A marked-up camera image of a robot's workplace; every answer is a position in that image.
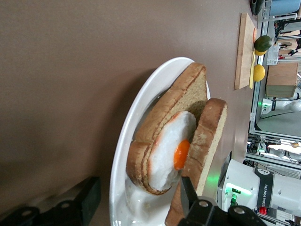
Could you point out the blue cup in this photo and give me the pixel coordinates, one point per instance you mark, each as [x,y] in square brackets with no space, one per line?
[284,6]

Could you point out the white round plate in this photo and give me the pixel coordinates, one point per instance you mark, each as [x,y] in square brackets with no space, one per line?
[124,141]

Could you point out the green avocado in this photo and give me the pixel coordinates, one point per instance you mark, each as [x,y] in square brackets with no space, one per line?
[263,43]

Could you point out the dark grey folded cloth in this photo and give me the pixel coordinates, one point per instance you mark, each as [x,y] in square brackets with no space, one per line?
[256,7]

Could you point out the plain bread slice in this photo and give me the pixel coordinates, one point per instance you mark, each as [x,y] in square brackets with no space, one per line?
[209,131]

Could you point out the wooden box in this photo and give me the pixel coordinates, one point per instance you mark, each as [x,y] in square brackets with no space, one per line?
[281,80]

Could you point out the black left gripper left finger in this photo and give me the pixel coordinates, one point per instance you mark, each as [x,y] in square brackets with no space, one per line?
[89,197]

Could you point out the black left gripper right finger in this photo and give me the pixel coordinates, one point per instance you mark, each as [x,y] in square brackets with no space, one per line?
[192,207]

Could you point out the wooden cutting board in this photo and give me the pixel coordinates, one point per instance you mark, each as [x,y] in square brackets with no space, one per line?
[243,51]

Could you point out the toy fried egg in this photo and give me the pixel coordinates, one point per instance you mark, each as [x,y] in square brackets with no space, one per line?
[169,146]

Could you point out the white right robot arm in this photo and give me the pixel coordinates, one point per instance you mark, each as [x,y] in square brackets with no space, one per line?
[244,183]

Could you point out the yellow lemon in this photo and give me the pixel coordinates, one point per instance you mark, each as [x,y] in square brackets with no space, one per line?
[259,53]
[259,73]

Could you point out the bread slice under egg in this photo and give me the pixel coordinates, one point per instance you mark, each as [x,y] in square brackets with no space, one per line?
[178,94]

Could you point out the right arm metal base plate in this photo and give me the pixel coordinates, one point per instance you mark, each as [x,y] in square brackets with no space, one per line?
[224,169]

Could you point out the yellow plastic fork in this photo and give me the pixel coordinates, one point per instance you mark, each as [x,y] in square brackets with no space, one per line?
[251,73]

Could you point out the orange fruit slice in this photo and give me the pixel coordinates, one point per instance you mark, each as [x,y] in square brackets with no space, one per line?
[254,35]

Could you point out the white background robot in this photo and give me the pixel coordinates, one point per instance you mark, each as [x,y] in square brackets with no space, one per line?
[282,105]

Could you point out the aluminium cell frame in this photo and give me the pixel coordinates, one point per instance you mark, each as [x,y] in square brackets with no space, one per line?
[255,113]

